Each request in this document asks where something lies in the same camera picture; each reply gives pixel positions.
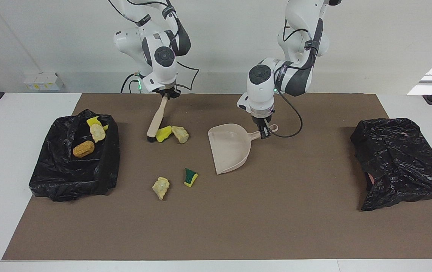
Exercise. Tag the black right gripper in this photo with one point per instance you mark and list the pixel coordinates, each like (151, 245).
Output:
(172, 91)

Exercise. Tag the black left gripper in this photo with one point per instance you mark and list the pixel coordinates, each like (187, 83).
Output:
(264, 119)

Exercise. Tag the pink bin under bag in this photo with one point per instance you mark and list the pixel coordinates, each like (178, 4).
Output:
(369, 178)

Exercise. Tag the pale foam chunk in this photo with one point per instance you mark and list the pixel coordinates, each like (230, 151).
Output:
(97, 132)
(180, 134)
(161, 187)

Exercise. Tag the brown table mat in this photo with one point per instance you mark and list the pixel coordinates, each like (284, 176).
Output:
(257, 211)

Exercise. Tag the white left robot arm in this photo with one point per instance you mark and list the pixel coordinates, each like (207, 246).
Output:
(261, 87)

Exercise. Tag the brown foam nugget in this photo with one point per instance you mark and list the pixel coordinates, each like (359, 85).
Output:
(83, 149)

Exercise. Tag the green and yellow sponge piece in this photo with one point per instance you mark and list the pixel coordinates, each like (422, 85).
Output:
(190, 176)

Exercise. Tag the beige plastic dustpan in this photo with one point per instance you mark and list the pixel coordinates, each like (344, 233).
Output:
(229, 147)

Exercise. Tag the black trash bag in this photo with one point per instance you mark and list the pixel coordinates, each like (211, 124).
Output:
(61, 173)
(401, 162)

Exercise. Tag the white power strip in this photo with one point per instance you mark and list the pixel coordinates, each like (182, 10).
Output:
(44, 81)

